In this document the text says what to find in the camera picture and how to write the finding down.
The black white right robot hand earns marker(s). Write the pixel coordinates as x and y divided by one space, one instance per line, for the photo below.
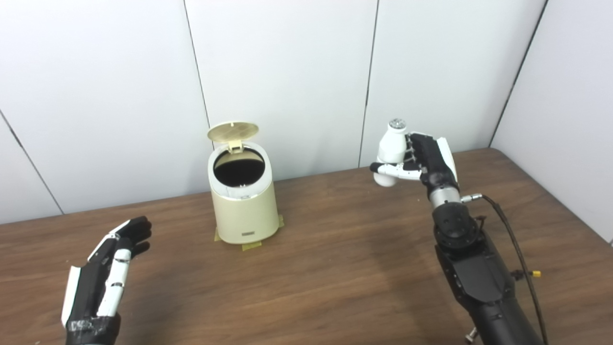
433 163

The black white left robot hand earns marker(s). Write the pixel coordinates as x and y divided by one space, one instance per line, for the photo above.
91 292

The small white plastic bottle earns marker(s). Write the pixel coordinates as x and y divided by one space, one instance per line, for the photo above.
391 146

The cream-colored cylindrical bin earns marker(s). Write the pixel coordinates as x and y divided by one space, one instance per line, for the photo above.
244 213

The round cream bin lid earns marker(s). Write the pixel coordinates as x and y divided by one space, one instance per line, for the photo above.
233 130

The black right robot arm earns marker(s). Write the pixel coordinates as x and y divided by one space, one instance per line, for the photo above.
479 278

